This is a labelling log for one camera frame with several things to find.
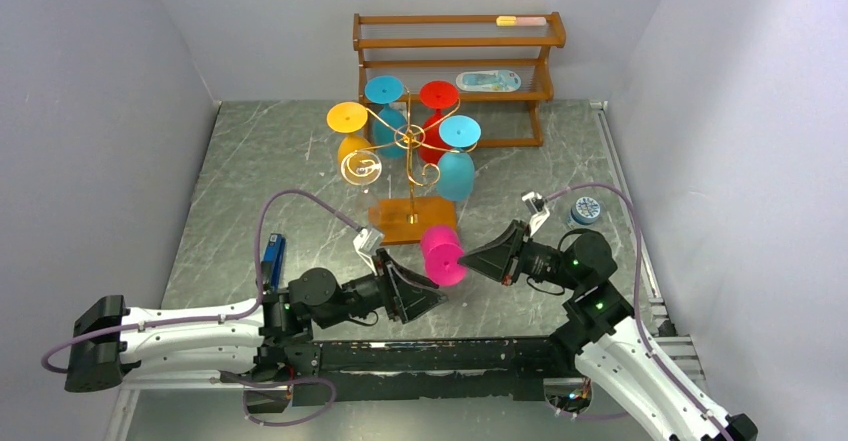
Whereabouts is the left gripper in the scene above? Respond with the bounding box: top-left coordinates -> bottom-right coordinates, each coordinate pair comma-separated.
317,249 -> 448,330

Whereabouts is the blue wine glass right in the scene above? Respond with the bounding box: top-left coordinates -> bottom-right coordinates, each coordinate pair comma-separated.
436,115 -> 482,202

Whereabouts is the blue packaged item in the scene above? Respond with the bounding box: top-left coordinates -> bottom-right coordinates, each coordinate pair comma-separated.
455,70 -> 522,93

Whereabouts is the yellow wine glass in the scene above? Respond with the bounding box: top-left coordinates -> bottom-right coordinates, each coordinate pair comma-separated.
326,101 -> 372,165

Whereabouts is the gold wire glass rack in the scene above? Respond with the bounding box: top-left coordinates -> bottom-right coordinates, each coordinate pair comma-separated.
366,89 -> 457,245

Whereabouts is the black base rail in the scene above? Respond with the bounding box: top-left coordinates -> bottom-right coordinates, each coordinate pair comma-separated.
122,335 -> 707,407

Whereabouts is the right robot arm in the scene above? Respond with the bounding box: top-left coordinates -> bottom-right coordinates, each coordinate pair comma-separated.
458,220 -> 759,440

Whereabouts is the blue wine glass back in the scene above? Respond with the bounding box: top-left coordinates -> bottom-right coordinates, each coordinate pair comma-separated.
365,75 -> 406,159

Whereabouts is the clear wine glass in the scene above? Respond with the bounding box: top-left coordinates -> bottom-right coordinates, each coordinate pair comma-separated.
340,149 -> 383,216

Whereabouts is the red wine glass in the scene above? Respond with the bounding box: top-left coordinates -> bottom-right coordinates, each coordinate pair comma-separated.
418,80 -> 459,164

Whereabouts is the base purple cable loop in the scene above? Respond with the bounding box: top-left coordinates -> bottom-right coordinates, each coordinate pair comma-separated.
221,371 -> 338,428

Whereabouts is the blue wine glass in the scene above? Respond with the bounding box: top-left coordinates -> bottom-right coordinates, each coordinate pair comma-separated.
436,115 -> 482,202
365,75 -> 406,159

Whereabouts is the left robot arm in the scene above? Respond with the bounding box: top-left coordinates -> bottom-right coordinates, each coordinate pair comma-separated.
64,249 -> 448,393

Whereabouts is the magenta wine glass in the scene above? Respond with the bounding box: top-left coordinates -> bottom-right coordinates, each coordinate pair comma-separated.
420,225 -> 468,287

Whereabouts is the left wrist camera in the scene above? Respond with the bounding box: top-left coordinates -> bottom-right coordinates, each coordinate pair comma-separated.
353,226 -> 385,260

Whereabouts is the wooden shelf rack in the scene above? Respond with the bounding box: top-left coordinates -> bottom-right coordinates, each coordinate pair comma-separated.
352,11 -> 567,148

